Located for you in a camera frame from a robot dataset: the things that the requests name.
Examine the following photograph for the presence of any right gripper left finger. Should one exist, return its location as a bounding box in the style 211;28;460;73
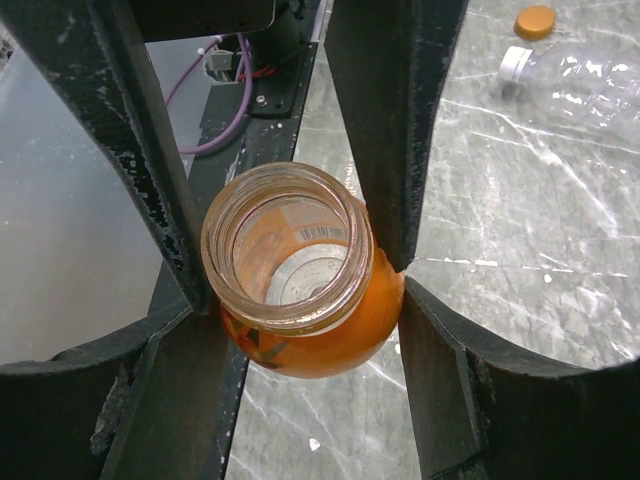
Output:
0;299;251;480

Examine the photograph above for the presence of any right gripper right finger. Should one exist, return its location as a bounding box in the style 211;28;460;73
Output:
399;279;639;479

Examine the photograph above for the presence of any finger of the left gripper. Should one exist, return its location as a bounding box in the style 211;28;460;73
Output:
324;0;468;271
1;1;210;314

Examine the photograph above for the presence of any orange bottle cap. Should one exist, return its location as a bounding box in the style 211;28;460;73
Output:
513;5;556;41

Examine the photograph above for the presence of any clear bottle white cap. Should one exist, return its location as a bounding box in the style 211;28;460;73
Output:
499;43;639;144

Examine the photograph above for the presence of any orange bottle with barcode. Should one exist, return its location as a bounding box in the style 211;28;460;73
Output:
199;160;406;380

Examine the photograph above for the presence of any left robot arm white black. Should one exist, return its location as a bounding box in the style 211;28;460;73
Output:
1;1;467;314

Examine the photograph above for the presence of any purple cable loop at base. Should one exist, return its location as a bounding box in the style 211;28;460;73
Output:
164;32;254;156

